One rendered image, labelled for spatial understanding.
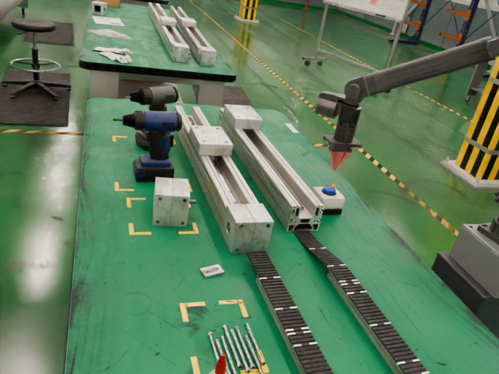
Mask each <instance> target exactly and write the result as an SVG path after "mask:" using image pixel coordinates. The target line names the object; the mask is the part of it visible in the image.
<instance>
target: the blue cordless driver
mask: <svg viewBox="0 0 499 374"><path fill-rule="evenodd" d="M113 121H123V125H126V126H128V127H132V128H134V130H136V131H142V130H143V129H144V131H148V132H146V140H147V142H149V150H150V154H141V155H140V156H139V159H134V161H133V169H134V170H133V172H134V177H135V180H136V182H155V177H166V178H174V174H175V169H174V166H173V165H172V161H171V160H170V159H169V152H170V143H169V134H168V133H166V132H167V131H168V132H175V130H176V131H180V130H181V128H182V116H181V114H180V113H175V112H168V111H144V113H143V112H142V111H135V112H134V113H132V114H125V115H123V118H122V119H113Z"/></svg>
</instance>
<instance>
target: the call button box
mask: <svg viewBox="0 0 499 374"><path fill-rule="evenodd" d="M323 188H324V187H312V192H313V193H314V194H315V195H316V197H317V198H318V199H319V200H320V201H321V203H322V204H323V205H324V210H322V209H321V210H322V212H323V213H322V215H338V214H341V213H342V208H343V205H344V203H345V198H344V196H343V195H342V194H341V193H340V192H339V191H338V190H337V189H336V188H335V190H336V193H335V194H328V193H326V192H324V191H323Z"/></svg>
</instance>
